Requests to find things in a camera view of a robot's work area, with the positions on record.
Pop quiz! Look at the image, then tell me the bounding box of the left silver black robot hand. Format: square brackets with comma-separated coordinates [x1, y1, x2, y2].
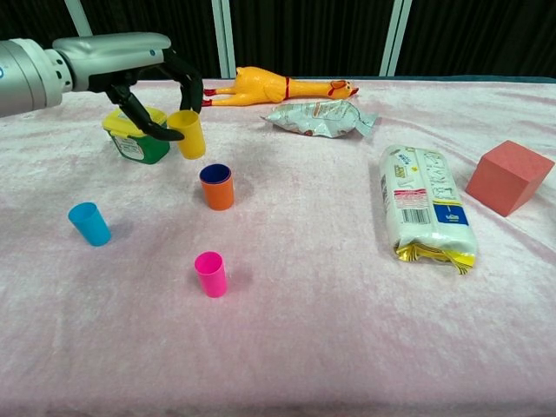
[51, 31, 204, 142]

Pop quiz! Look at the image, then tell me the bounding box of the yellow plastic cup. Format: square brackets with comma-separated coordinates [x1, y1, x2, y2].
[167, 109, 207, 161]

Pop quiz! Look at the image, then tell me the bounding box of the dark blue plastic cup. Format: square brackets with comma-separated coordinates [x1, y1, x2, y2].
[199, 163, 232, 185]

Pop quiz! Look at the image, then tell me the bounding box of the light blue plastic cup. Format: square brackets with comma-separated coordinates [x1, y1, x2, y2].
[68, 202, 113, 248]

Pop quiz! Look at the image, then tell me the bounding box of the pink plastic cup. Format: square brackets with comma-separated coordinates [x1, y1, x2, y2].
[194, 251, 228, 299]

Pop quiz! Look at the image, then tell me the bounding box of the orange plastic cup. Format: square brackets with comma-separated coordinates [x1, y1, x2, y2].
[199, 164, 235, 212]

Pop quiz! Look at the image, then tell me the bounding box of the green tub with yellow lid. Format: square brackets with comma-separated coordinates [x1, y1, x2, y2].
[102, 106, 171, 165]

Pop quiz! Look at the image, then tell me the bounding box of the yellow rubber chicken toy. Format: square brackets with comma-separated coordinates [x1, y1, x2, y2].
[196, 65, 361, 108]

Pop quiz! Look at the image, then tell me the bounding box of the black backdrop curtain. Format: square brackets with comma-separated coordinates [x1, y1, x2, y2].
[0, 0, 556, 82]

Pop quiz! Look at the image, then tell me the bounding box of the silver snack bag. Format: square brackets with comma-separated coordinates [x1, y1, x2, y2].
[260, 99, 379, 139]

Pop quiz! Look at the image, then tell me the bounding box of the pink plush tablecloth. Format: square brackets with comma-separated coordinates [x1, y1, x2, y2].
[0, 76, 556, 417]

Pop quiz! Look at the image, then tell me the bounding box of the white yellow food package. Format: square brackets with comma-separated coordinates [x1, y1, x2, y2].
[378, 144, 479, 277]

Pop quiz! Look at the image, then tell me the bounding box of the red foam cube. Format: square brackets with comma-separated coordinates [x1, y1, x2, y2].
[465, 139, 556, 218]

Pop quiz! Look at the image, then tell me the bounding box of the slanted white frame post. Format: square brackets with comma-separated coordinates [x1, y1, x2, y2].
[63, 0, 94, 38]

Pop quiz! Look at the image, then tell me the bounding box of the wide white frame post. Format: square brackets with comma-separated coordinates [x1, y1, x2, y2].
[211, 0, 237, 80]

